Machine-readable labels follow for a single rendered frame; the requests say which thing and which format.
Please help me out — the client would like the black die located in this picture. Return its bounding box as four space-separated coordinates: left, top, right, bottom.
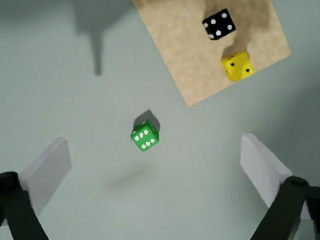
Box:
202 8 236 41

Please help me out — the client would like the green die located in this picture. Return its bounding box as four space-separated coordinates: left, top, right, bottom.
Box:
131 120 159 152

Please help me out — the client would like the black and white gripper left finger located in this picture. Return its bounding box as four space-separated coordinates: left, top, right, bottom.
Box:
0 137 72 240

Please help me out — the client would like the beige mat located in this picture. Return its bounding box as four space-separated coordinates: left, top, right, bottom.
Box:
132 0 291 107

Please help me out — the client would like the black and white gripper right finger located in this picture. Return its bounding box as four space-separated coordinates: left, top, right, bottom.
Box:
240 133 320 240

